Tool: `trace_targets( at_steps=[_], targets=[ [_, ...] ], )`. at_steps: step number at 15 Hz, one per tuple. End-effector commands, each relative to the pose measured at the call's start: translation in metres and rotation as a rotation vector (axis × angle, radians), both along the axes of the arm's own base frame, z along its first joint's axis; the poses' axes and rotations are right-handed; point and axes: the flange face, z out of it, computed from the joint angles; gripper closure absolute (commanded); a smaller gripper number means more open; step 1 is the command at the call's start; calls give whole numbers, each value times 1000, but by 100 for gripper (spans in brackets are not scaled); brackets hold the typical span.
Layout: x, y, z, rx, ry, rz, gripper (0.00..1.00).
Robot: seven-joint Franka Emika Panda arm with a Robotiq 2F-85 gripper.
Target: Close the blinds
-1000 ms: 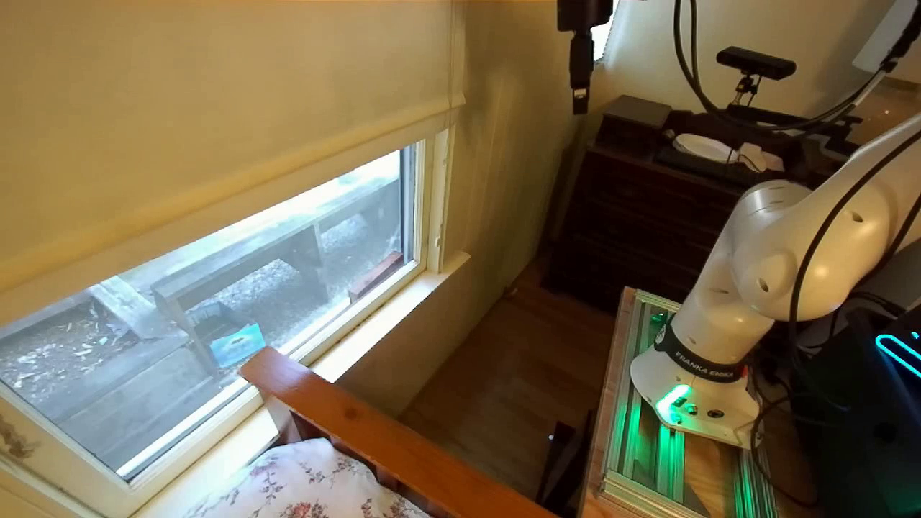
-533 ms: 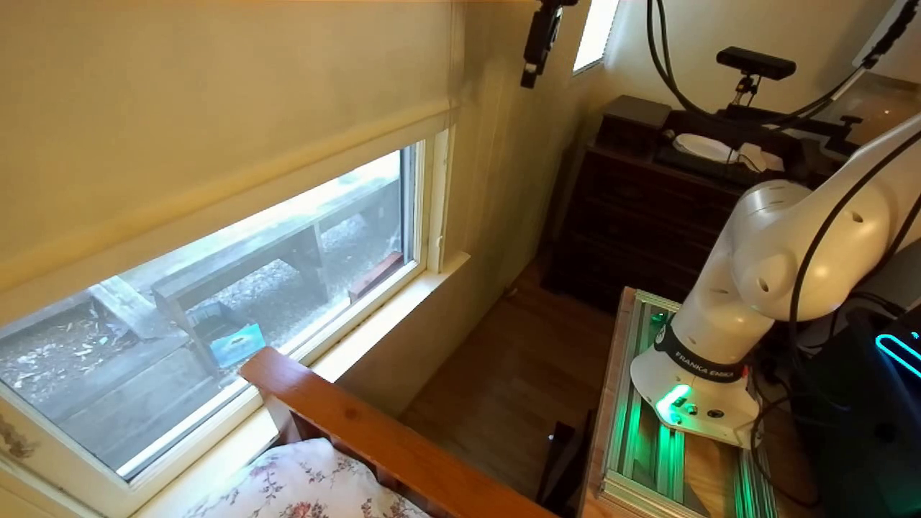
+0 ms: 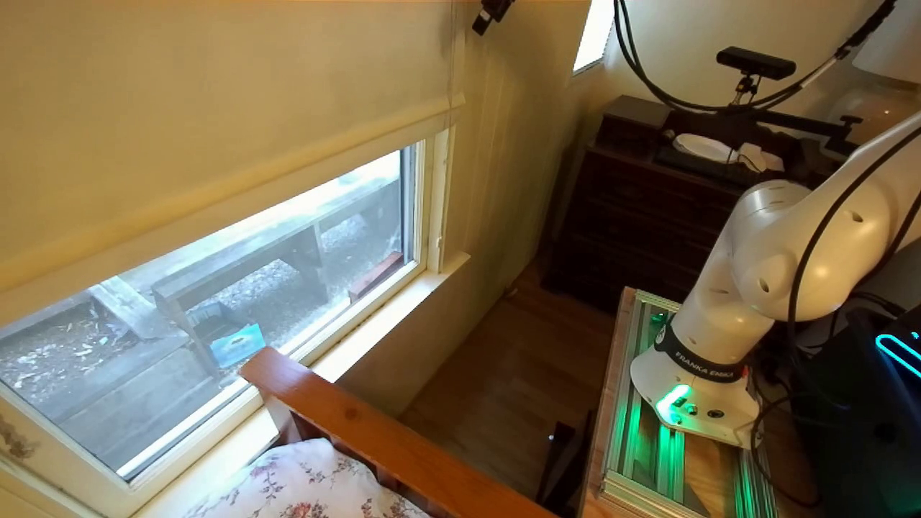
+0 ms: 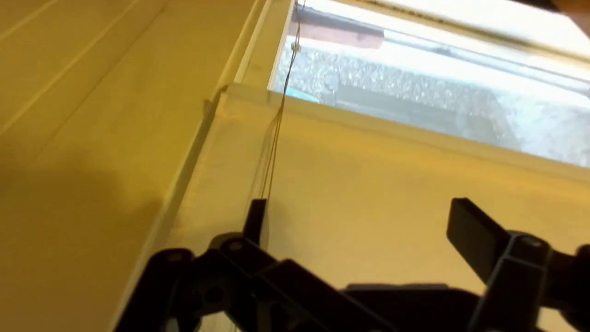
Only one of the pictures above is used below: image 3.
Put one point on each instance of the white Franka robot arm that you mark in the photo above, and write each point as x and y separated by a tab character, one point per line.
766	261

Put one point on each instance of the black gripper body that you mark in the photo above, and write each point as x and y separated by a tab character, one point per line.
491	12

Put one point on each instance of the black camera on stand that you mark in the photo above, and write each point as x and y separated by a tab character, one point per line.
756	64

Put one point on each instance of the white object on dresser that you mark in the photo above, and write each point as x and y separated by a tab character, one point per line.
706	149

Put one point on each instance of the cream fabric roman blind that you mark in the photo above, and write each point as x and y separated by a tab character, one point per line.
191	104

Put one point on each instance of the small bright window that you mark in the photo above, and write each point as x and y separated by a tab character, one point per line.
594	33

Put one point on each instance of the teal object outdoors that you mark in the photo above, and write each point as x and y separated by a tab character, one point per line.
237	347

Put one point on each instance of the white framed window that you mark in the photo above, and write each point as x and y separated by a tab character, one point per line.
290	278

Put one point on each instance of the black object on floor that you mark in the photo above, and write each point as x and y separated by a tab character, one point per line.
568	461

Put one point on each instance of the floral patterned bedding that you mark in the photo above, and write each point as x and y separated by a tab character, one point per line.
307	485

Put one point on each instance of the dark wooden dresser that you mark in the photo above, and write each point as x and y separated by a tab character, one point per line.
634	219

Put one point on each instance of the white table lamp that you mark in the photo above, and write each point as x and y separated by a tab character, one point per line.
889	59

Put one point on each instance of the dark box on dresser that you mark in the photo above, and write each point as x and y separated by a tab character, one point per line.
634	120

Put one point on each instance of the black computer with neon light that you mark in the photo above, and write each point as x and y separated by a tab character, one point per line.
864	422

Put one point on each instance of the aluminium frame robot table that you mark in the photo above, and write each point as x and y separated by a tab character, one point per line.
622	434

